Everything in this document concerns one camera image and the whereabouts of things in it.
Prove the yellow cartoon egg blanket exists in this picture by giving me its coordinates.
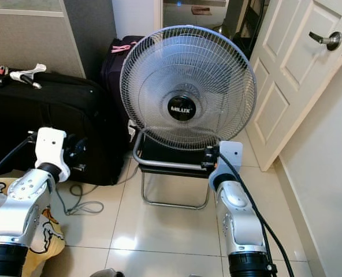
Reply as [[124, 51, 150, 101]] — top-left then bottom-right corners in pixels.
[[0, 178, 66, 277]]

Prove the white electric fan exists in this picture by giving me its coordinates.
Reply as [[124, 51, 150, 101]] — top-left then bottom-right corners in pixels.
[[120, 25, 258, 152]]

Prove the white paper luggage tag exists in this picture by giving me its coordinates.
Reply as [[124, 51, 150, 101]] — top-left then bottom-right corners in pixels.
[[128, 118, 137, 142]]

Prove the large black suitcase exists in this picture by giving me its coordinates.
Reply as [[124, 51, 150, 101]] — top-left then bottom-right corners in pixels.
[[0, 66, 125, 186]]

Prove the purple suitcase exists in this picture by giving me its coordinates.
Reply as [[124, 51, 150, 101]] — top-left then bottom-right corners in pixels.
[[101, 36, 146, 136]]

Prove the white cloth luggage wrap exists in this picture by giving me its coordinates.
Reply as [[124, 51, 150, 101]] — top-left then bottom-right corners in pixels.
[[9, 63, 47, 90]]

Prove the pink luggage tag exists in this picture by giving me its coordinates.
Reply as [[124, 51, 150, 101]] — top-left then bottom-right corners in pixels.
[[111, 42, 138, 54]]

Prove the white panel door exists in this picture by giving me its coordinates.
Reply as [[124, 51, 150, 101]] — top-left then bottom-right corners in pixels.
[[245, 0, 342, 172]]

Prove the grey robot foot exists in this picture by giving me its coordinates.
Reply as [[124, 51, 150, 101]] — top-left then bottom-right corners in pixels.
[[90, 268, 125, 277]]

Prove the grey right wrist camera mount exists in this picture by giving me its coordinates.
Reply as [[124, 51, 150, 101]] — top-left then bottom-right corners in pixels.
[[217, 140, 243, 177]]

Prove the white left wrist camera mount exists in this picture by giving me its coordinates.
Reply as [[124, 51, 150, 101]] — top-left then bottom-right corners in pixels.
[[34, 128, 71, 182]]

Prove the black metal frame stool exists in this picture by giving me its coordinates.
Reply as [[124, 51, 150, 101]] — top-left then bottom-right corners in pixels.
[[132, 130, 215, 209]]

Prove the grey power cable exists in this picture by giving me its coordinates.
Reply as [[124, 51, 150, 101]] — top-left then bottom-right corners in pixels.
[[58, 173, 134, 215]]

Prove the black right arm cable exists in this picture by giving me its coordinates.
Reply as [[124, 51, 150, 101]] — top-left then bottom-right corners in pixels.
[[217, 151, 296, 277]]

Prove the metal door handle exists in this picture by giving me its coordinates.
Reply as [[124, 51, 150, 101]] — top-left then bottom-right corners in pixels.
[[308, 31, 342, 51]]

